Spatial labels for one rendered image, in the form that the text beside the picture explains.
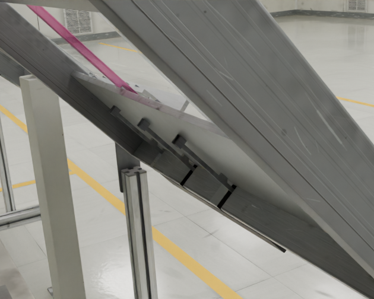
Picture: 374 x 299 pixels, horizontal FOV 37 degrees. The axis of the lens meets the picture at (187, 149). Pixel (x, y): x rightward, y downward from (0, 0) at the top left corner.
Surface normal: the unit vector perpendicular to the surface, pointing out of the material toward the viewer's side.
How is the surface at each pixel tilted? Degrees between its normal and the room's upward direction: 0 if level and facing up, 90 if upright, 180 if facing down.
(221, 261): 0
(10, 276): 0
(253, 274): 0
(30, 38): 90
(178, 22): 90
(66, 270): 90
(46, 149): 90
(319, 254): 42
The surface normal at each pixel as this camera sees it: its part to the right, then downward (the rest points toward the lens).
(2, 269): -0.07, -0.95
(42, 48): 0.50, 0.24
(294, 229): -0.63, -0.56
